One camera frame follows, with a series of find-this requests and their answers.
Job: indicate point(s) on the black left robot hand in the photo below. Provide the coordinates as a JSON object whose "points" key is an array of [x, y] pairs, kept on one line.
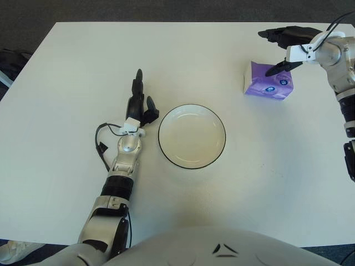
{"points": [[135, 108]]}

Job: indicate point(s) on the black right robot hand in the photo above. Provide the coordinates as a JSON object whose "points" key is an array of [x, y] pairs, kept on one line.
{"points": [[296, 34]]}

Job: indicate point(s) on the purple tissue paper pack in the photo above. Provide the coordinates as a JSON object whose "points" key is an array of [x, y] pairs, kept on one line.
{"points": [[260, 83]]}

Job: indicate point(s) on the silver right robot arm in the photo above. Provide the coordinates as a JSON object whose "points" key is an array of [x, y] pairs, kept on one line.
{"points": [[332, 55]]}

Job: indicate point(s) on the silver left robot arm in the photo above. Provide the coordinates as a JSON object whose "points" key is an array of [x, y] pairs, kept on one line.
{"points": [[129, 144]]}

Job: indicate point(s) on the white plate with black rim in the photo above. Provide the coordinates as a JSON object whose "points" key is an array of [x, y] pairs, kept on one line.
{"points": [[191, 138]]}

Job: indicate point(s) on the black bag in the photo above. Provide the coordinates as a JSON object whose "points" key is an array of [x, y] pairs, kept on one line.
{"points": [[11, 63]]}

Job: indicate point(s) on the grey robot torso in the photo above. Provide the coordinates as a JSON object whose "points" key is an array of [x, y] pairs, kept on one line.
{"points": [[180, 249]]}

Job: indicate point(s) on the white shoe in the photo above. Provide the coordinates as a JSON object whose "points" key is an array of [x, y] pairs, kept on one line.
{"points": [[16, 248]]}

